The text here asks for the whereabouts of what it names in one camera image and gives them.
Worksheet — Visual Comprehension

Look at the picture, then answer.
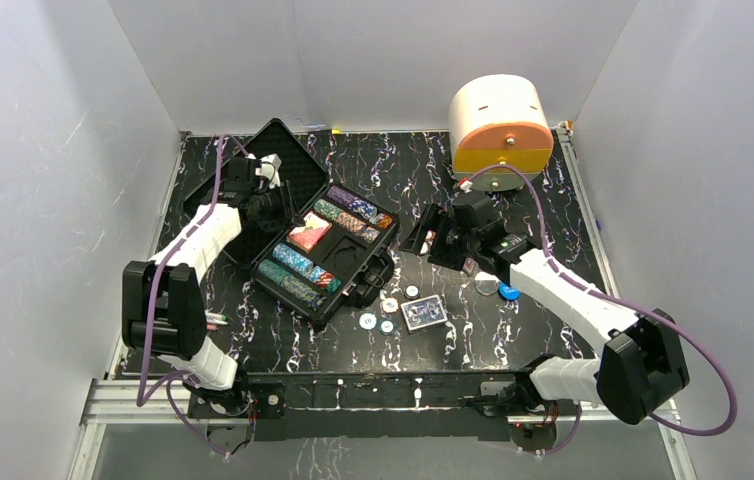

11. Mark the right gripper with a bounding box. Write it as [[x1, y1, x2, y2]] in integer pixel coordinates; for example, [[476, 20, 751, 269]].
[[398, 203, 479, 272]]

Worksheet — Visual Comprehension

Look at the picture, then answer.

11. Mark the blue playing card deck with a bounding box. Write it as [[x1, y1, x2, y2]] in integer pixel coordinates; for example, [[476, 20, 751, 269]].
[[400, 294, 448, 333]]

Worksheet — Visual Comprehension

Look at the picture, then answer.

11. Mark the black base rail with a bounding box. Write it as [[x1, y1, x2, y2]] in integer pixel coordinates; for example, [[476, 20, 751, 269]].
[[189, 371, 531, 441]]

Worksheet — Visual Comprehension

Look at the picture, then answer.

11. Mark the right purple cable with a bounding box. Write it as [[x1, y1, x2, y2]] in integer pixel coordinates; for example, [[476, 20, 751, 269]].
[[459, 164, 739, 439]]

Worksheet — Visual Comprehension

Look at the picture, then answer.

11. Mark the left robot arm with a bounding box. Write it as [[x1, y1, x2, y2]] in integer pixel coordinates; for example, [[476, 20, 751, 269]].
[[121, 154, 298, 416]]

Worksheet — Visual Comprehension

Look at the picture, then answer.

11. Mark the black poker set case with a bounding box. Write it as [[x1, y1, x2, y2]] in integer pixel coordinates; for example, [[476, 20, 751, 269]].
[[181, 118, 400, 329]]

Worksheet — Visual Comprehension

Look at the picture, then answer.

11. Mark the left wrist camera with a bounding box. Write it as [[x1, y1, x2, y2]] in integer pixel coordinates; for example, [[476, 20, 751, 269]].
[[255, 154, 282, 183]]

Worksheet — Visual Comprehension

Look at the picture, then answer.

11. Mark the green capped marker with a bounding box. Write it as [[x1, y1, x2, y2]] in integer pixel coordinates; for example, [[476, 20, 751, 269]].
[[206, 313, 229, 326]]

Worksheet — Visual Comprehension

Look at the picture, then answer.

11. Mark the clear round button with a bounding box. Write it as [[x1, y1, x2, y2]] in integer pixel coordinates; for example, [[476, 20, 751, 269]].
[[474, 275, 500, 296]]

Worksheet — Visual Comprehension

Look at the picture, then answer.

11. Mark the light blue chip ten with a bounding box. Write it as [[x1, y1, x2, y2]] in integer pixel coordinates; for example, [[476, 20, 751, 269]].
[[358, 312, 378, 331]]

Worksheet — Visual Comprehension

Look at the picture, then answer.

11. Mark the red white chip hundred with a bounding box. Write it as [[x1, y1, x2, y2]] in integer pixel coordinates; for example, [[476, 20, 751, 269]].
[[381, 298, 399, 314]]

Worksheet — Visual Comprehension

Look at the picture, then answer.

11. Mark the red playing card deck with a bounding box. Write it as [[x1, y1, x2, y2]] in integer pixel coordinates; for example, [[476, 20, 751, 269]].
[[286, 211, 332, 253]]

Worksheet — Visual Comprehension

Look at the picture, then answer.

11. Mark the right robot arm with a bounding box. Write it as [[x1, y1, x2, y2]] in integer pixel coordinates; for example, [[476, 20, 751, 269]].
[[401, 192, 690, 425]]

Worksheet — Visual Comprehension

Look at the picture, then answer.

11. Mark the white round drawer cabinet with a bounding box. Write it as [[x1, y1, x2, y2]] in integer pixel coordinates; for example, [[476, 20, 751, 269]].
[[448, 74, 554, 192]]

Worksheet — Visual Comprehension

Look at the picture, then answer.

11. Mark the blue round button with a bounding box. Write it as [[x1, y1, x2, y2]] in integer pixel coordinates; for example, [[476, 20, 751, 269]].
[[498, 282, 521, 302]]

